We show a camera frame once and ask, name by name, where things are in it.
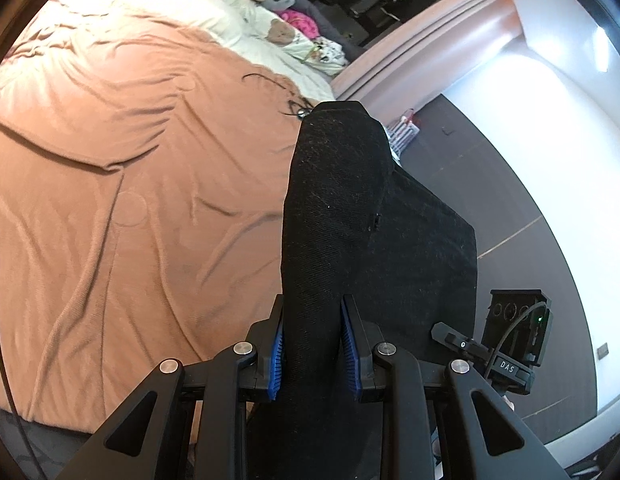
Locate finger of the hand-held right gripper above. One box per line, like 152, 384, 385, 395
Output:
431, 322, 493, 361

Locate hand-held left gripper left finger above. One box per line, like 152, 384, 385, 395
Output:
55, 294, 286, 480

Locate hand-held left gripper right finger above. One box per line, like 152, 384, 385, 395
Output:
340, 294, 569, 480

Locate black pants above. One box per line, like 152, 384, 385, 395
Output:
247, 101, 478, 480

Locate red striped bag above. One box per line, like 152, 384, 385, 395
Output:
387, 109, 421, 158

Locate grey shaggy rug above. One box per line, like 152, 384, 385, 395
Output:
0, 402, 96, 480

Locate orange blanket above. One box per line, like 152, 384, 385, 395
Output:
0, 0, 336, 433

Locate ceiling strip light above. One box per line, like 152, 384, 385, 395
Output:
595, 30, 612, 73

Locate pink curtain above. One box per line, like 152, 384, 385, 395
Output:
332, 0, 521, 106

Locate white patterned pillow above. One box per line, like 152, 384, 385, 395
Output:
305, 37, 348, 78

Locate dark grey bedding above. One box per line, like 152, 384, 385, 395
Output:
290, 0, 366, 56

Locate pink fuzzy cloth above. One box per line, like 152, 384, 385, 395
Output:
277, 9, 318, 38

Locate cream duvet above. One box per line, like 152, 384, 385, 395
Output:
97, 0, 336, 103

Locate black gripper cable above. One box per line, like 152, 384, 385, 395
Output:
490, 301, 548, 376

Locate tangled black cable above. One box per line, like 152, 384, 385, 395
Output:
242, 72, 316, 121

